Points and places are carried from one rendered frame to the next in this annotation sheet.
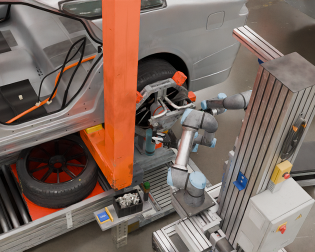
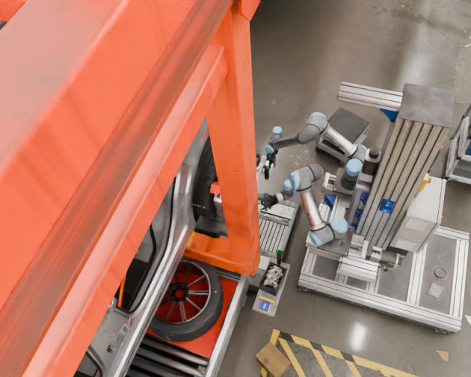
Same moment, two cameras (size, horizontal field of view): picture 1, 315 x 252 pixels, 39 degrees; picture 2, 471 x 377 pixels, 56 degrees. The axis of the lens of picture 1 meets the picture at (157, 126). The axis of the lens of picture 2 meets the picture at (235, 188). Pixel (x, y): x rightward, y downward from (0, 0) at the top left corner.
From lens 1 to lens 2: 1.47 m
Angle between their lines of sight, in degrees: 23
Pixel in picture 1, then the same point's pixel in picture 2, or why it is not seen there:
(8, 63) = not seen: hidden behind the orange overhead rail
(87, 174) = (216, 281)
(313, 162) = (356, 126)
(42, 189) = (195, 327)
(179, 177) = (326, 234)
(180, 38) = not seen: hidden behind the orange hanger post
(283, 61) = (409, 99)
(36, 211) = (196, 345)
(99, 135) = (199, 241)
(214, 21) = not seen: hidden behind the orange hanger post
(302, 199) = (437, 185)
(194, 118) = (306, 178)
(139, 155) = (223, 224)
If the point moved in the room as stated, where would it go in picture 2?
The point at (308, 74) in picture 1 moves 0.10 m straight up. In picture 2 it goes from (439, 100) to (445, 85)
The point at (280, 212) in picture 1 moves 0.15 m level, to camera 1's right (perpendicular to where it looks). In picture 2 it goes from (436, 209) to (452, 197)
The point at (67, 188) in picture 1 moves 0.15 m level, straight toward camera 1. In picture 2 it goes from (214, 308) to (230, 320)
